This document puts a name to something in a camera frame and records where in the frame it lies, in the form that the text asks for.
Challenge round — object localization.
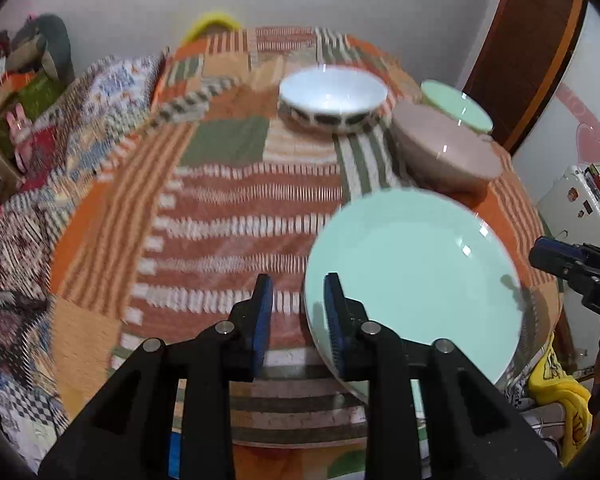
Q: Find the pink wall sticker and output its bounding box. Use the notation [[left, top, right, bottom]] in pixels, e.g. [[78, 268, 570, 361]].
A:
[[555, 82, 600, 181]]

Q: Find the pale pink bowl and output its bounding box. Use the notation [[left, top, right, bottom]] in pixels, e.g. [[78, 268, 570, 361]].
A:
[[390, 99, 504, 196]]

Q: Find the wooden door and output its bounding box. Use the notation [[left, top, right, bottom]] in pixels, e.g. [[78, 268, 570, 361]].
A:
[[462, 0, 588, 156]]

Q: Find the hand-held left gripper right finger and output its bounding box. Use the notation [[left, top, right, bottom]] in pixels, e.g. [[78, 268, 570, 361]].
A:
[[323, 272, 563, 480]]

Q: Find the colourful cartoon bedsheet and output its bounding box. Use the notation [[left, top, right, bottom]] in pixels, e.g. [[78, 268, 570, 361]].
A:
[[500, 332, 593, 466]]

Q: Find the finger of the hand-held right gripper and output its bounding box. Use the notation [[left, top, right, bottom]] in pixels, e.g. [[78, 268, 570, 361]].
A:
[[528, 236, 588, 281]]

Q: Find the white bowl with dark dots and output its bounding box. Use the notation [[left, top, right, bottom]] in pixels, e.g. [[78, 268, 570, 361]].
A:
[[278, 66, 389, 134]]

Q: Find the white fridge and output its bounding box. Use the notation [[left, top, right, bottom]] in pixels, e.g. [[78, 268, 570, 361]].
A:
[[536, 164, 600, 251]]

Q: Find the striped patchwork blanket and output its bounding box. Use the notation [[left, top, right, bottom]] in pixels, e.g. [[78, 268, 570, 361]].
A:
[[50, 25, 563, 480]]

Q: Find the mint green plate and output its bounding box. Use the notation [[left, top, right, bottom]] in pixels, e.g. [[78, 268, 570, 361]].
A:
[[304, 187, 527, 406]]

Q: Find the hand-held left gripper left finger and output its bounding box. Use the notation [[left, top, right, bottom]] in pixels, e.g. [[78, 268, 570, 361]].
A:
[[37, 274, 275, 480]]

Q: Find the grey plush toy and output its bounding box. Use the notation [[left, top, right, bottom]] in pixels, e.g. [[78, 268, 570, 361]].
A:
[[7, 14, 76, 86]]

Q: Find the pink bunny toy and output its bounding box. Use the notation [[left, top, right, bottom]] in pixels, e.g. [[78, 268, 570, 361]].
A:
[[5, 102, 36, 171]]

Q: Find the mint green bowl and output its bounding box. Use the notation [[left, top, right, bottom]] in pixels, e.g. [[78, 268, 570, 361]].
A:
[[420, 79, 495, 135]]

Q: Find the yellow foam noodle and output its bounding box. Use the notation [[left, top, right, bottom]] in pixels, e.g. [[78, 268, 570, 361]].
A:
[[180, 10, 243, 46]]

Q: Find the patterned quilt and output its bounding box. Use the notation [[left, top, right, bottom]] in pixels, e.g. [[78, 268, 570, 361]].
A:
[[0, 52, 171, 441]]

